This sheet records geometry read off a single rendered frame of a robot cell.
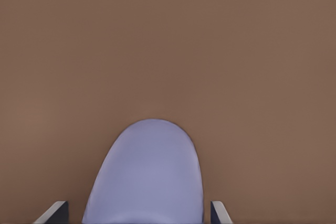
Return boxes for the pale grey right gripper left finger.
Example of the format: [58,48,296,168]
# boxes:
[33,200,70,224]

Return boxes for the lavender blue rounded object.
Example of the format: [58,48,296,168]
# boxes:
[81,118,206,224]

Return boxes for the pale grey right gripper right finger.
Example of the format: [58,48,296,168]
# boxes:
[210,200,235,224]

